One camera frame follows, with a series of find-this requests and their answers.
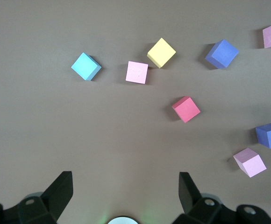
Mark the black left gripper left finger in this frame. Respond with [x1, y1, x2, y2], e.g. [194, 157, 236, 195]
[0, 171, 74, 224]

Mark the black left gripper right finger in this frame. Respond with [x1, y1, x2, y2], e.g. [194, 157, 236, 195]
[172, 172, 271, 224]

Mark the brown table cover sheet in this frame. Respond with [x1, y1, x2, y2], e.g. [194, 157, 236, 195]
[0, 0, 271, 224]

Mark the red foam cube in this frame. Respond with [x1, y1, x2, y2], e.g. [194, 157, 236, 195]
[171, 96, 201, 124]

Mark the light blue foam cube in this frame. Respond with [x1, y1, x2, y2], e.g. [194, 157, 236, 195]
[71, 52, 102, 82]

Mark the yellow foam cube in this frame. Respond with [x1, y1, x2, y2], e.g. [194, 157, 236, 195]
[147, 37, 177, 69]

